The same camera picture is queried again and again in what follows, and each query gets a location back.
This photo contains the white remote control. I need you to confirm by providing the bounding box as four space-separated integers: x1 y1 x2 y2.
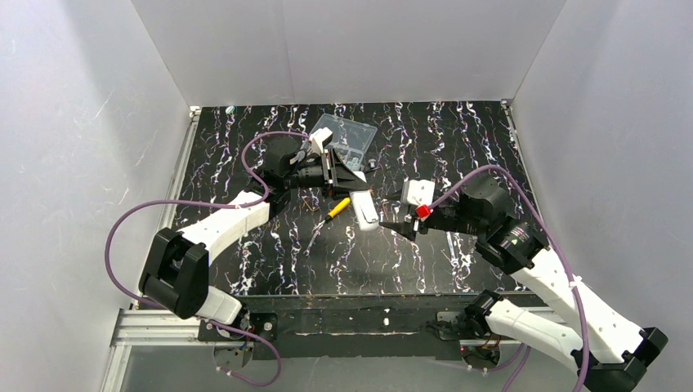
349 190 379 232

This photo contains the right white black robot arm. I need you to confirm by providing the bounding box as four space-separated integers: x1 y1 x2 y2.
388 172 668 391

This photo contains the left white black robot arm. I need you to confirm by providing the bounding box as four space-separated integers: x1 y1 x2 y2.
139 131 373 325

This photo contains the clear plastic parts organizer box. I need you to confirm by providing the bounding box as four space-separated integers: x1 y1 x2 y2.
311 114 378 171

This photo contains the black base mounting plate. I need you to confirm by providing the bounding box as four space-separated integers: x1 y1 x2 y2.
197 293 522 363

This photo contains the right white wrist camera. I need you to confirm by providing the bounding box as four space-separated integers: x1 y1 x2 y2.
400 180 436 220

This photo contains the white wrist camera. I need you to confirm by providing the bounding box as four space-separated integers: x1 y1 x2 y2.
307 127 333 154
400 180 436 220

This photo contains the yellow handled screwdriver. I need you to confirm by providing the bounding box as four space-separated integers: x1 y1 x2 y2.
304 198 351 256

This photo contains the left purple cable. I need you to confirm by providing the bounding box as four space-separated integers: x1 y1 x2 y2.
104 131 310 389

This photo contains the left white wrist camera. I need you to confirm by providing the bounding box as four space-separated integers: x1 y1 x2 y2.
307 127 333 154

